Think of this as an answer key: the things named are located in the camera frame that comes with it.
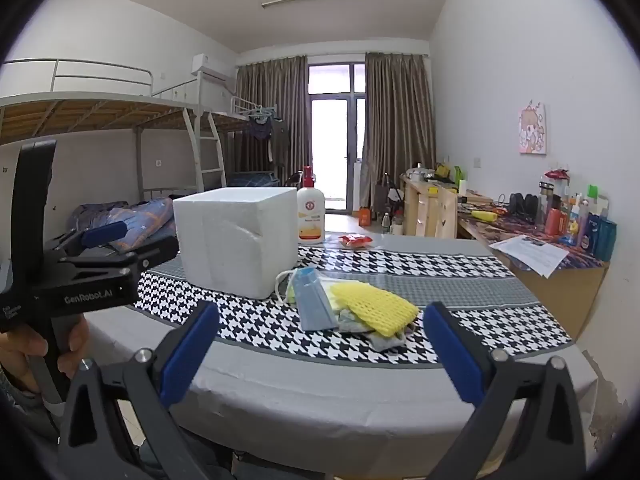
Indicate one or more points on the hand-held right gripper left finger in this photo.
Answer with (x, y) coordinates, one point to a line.
(192, 340)

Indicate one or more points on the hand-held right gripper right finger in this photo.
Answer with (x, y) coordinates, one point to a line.
(452, 355)

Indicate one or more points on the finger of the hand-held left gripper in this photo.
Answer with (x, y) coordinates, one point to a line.
(150, 255)
(102, 234)

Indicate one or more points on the grey sock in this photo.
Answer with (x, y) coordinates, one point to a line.
(387, 342)

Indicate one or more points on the white foam box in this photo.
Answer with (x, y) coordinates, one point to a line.
(235, 240)

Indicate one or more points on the yellow foam net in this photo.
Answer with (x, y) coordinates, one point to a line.
(372, 307)

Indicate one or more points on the blue face mask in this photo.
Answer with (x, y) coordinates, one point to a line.
(312, 305)

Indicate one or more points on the person's left forearm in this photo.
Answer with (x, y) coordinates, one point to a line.
(20, 410)

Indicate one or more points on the person's left hand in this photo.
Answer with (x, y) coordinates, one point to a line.
(20, 355)

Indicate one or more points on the blue orange quilt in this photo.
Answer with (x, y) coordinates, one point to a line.
(145, 220)

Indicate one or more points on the white metal bunk bed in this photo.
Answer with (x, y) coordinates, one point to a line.
(100, 105)
(235, 110)

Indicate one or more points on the blue plaid mattress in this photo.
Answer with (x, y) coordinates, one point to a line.
(250, 178)

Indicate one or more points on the houndstooth grey tablecloth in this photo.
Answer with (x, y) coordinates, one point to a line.
(310, 395)

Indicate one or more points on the white printed papers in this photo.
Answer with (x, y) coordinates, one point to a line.
(535, 252)

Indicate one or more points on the patterned desk cloth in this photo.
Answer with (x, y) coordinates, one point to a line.
(505, 227)

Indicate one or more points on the yellow desk object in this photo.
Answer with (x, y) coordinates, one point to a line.
(484, 215)

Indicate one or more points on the light wooden cabinet desk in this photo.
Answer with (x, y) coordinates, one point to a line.
(425, 210)

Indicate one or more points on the red snack packet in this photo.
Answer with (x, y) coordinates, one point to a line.
(356, 241)

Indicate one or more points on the orange floor bottle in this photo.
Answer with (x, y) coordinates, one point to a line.
(364, 216)

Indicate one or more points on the white lotion pump bottle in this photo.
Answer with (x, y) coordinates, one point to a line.
(310, 215)

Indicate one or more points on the black headphones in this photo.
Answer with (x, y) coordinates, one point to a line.
(522, 205)

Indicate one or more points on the hanging dark clothes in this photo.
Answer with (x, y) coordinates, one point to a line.
(260, 130)

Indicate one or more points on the row of toiletry bottles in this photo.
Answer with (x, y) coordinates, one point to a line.
(580, 220)

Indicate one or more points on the brown curtain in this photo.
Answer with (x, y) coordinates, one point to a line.
(270, 110)
(397, 125)

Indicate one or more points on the white air conditioner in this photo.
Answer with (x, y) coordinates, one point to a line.
(210, 65)

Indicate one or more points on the glass balcony door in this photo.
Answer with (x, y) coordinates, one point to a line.
(332, 130)

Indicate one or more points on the ceiling tube lamp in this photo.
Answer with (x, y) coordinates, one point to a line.
(306, 0)

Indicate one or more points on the pink cartoon wall poster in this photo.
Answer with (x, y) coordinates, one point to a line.
(532, 127)

